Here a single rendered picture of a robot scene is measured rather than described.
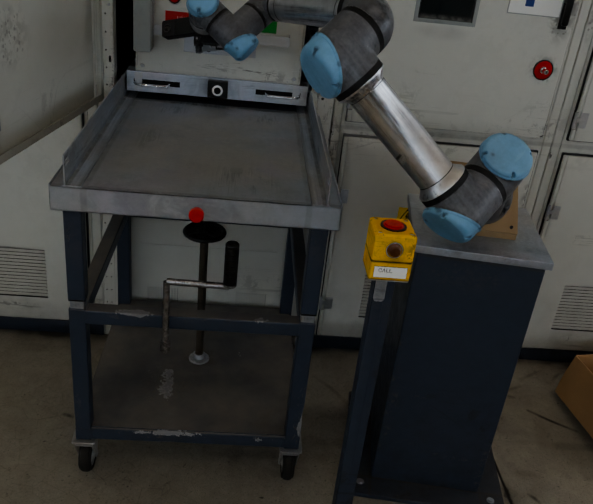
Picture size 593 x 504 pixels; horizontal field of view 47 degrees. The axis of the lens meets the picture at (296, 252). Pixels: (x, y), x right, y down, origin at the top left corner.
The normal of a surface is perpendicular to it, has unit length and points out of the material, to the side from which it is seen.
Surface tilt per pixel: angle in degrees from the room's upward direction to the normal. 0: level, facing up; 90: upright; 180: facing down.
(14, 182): 90
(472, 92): 90
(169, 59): 90
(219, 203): 90
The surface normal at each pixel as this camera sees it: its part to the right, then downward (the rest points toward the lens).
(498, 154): 0.11, -0.42
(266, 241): 0.04, 0.47
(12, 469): 0.11, -0.88
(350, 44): 0.29, -0.08
